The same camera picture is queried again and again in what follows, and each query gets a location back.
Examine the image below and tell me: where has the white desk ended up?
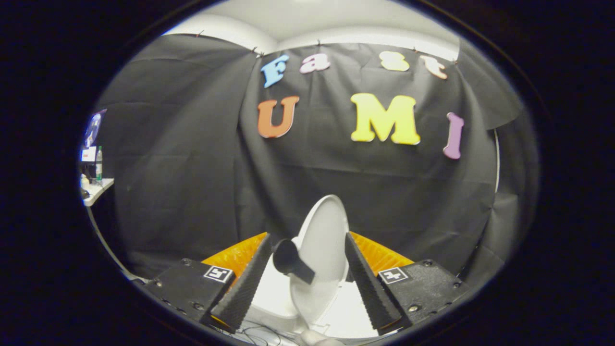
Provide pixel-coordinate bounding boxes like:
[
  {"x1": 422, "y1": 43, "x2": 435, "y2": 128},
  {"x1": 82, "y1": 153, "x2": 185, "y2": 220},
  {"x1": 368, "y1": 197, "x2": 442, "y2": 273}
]
[{"x1": 82, "y1": 178, "x2": 115, "y2": 207}]

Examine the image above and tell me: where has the computer monitor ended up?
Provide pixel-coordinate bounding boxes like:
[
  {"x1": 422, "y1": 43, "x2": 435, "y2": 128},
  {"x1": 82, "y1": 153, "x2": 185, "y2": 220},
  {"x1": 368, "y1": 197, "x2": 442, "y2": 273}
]
[{"x1": 84, "y1": 109, "x2": 107, "y2": 148}]

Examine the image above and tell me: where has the thin black cable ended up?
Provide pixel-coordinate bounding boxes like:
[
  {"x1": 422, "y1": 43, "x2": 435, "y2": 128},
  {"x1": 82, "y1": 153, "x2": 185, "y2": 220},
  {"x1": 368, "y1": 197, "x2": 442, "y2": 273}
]
[{"x1": 239, "y1": 321, "x2": 282, "y2": 346}]

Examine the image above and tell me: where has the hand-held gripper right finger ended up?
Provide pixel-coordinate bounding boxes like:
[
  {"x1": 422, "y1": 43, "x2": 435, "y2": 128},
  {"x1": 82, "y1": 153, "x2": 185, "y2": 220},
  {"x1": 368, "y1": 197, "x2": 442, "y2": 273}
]
[{"x1": 344, "y1": 231, "x2": 475, "y2": 336}]

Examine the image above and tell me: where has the white toilet lid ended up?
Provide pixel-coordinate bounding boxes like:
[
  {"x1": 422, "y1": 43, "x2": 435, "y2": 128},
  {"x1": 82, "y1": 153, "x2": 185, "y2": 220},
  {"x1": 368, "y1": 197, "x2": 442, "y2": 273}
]
[{"x1": 272, "y1": 195, "x2": 350, "y2": 330}]

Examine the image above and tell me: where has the black backdrop cloth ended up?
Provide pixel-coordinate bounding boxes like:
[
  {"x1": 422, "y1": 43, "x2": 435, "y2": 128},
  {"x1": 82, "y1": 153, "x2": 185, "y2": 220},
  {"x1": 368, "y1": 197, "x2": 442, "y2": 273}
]
[{"x1": 91, "y1": 34, "x2": 541, "y2": 285}]

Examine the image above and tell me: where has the white toilet tank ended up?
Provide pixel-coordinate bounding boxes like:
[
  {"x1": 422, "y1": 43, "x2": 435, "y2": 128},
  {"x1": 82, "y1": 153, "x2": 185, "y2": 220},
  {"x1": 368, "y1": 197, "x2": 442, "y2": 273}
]
[{"x1": 247, "y1": 262, "x2": 301, "y2": 333}]

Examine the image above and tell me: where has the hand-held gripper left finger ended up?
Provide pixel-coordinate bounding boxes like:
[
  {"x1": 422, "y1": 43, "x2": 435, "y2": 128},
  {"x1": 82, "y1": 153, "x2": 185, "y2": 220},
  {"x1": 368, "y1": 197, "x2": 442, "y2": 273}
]
[{"x1": 143, "y1": 232, "x2": 272, "y2": 334}]

